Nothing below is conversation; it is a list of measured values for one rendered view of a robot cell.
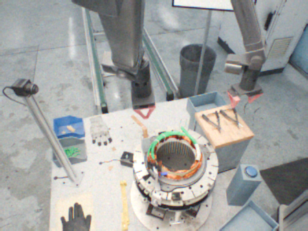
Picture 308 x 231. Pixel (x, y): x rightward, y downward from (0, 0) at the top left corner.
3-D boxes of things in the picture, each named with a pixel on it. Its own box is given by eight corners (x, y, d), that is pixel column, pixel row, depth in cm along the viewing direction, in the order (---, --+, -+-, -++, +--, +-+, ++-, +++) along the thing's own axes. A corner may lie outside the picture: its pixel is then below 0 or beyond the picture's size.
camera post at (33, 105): (77, 176, 114) (33, 91, 72) (75, 181, 112) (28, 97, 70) (72, 174, 115) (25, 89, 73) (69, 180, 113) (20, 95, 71)
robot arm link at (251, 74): (262, 67, 78) (263, 58, 81) (242, 64, 80) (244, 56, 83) (257, 83, 83) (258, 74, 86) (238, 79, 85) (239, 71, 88)
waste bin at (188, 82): (172, 86, 284) (175, 46, 243) (199, 81, 291) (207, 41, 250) (182, 106, 259) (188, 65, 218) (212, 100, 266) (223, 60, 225)
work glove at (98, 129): (89, 118, 141) (88, 115, 140) (107, 114, 144) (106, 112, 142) (92, 148, 126) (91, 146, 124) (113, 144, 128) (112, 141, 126)
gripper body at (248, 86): (229, 88, 91) (234, 73, 86) (251, 82, 93) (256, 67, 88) (238, 98, 87) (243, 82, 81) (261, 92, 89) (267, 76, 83)
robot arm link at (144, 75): (143, 67, 54) (152, 54, 58) (118, 62, 56) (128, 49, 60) (145, 88, 60) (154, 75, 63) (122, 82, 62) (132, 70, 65)
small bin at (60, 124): (84, 120, 140) (81, 112, 134) (86, 137, 131) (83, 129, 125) (56, 126, 137) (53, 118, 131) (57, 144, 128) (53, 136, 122)
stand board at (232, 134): (194, 116, 107) (194, 113, 105) (229, 107, 111) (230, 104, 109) (214, 149, 94) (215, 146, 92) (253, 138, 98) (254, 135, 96)
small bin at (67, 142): (86, 141, 129) (83, 133, 124) (88, 161, 120) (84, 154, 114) (56, 148, 126) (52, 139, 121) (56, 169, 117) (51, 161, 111)
